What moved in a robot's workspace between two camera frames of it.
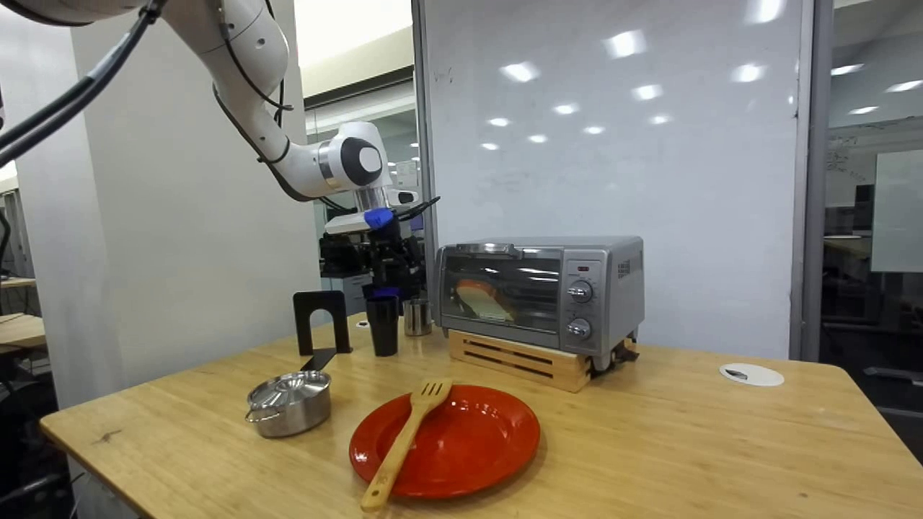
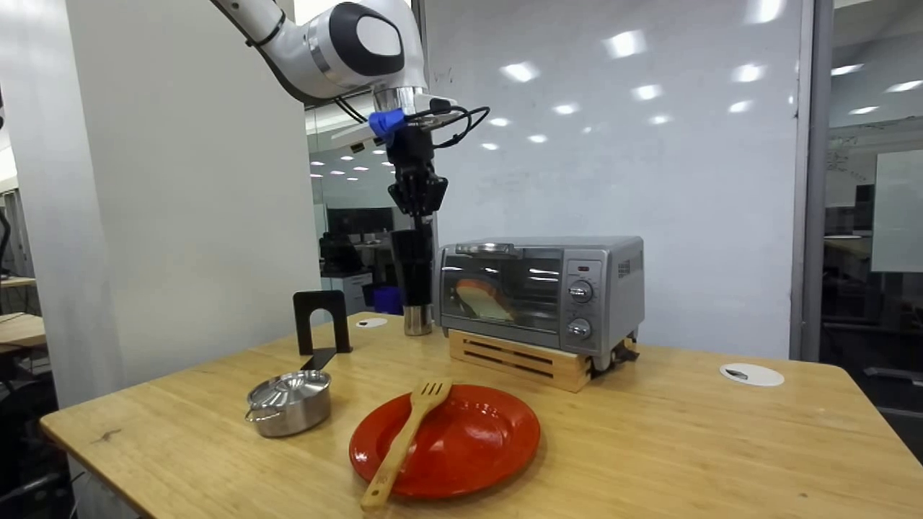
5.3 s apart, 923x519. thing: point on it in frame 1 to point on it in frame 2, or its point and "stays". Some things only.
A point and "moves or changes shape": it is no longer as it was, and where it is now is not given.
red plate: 473,441 stays
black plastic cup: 383,319 moves or changes shape
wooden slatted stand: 536,362 stays
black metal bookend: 320,301 stays
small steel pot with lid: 290,404 stays
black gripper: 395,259 to 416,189
